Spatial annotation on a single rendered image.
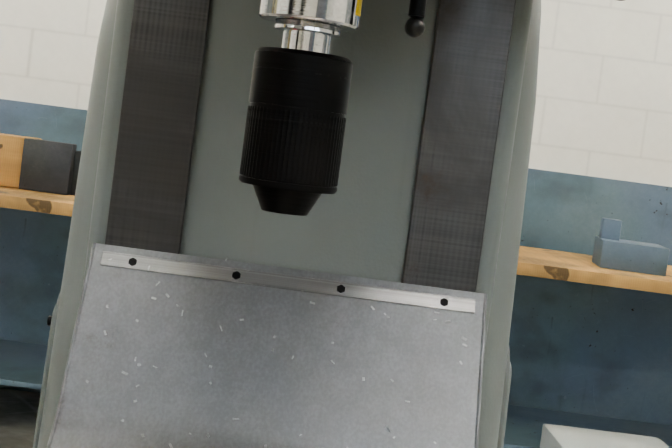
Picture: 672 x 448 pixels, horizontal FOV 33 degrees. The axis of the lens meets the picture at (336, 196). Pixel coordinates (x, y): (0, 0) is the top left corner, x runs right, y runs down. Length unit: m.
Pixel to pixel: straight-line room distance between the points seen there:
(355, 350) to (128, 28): 0.31
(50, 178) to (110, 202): 3.42
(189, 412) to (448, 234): 0.25
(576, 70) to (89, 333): 4.08
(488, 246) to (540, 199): 3.89
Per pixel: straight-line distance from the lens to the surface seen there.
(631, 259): 4.27
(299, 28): 0.53
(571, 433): 0.58
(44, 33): 4.90
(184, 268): 0.92
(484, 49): 0.92
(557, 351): 4.91
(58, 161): 4.33
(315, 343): 0.90
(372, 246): 0.92
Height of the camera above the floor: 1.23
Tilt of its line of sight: 3 degrees down
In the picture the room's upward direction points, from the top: 7 degrees clockwise
